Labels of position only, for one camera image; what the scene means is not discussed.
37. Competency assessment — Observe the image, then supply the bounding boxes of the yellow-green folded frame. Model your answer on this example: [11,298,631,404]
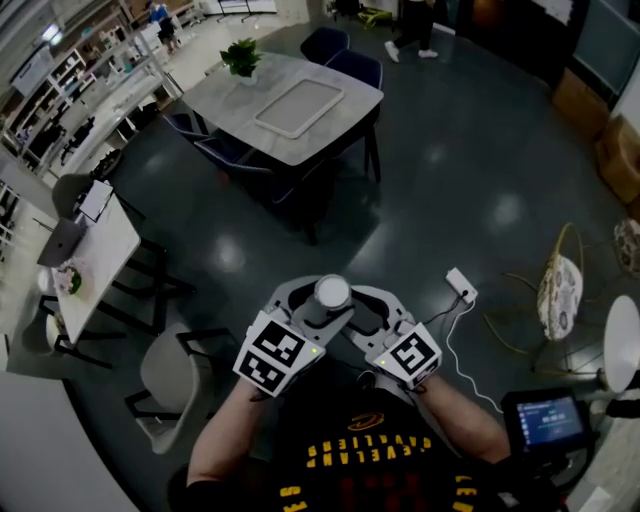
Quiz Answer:
[356,7,387,30]

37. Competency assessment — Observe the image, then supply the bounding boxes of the grey marble dining table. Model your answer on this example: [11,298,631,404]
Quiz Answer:
[180,49,385,184]

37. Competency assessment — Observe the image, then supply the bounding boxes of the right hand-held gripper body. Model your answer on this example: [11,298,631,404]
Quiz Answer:
[364,310,444,391]

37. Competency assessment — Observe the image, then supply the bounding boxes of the pink flower pot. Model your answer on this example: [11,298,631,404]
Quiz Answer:
[53,262,84,297]

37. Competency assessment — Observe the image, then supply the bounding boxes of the white round table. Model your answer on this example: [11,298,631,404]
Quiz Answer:
[597,294,640,394]

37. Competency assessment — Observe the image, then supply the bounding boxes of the light grey shell chair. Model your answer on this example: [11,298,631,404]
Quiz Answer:
[123,322,239,455]
[51,172,146,224]

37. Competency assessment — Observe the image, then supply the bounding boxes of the white shelving unit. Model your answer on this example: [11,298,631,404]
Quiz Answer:
[0,47,97,174]

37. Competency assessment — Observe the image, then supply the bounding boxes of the green potted plant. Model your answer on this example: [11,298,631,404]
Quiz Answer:
[218,38,264,86]

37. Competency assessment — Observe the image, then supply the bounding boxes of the dark blue upholstered chair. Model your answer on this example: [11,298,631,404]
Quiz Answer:
[324,49,385,92]
[299,27,351,65]
[162,112,211,147]
[193,134,326,246]

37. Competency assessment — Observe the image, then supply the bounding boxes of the white marble side table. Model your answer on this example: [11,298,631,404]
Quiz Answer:
[37,192,196,371]

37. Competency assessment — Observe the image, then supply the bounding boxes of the long white workbench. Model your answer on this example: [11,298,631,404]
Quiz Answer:
[47,29,184,179]

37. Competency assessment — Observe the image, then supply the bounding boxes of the white cable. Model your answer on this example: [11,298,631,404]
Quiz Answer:
[443,298,504,414]

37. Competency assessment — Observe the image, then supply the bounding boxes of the black framed tablet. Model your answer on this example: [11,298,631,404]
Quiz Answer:
[78,179,115,224]

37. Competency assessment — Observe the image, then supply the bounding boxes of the person's left forearm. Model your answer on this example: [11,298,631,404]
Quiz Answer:
[187,379,281,489]

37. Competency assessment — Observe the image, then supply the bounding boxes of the person's black printed shirt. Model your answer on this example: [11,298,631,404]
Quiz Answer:
[167,357,566,512]

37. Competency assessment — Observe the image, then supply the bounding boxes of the person's right forearm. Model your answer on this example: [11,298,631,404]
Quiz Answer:
[412,372,511,464]

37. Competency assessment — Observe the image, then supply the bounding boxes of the white rectangular tray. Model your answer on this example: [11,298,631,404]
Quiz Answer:
[253,78,346,140]

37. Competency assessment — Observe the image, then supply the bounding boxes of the brown cardboard box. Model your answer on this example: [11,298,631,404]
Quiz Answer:
[594,114,640,205]
[551,67,612,142]

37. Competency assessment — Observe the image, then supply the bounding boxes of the black monitor with lit screen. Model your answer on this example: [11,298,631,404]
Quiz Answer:
[501,387,594,454]

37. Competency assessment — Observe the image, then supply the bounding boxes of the black wheeled base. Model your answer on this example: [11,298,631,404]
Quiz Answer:
[88,148,124,182]

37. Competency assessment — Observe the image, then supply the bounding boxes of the white power strip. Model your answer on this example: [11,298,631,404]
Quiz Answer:
[444,267,479,304]

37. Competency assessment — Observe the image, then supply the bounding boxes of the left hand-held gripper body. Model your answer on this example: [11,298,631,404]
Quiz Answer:
[232,301,327,400]

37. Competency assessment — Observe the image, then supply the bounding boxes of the grey laptop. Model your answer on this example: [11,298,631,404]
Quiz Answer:
[35,217,89,268]

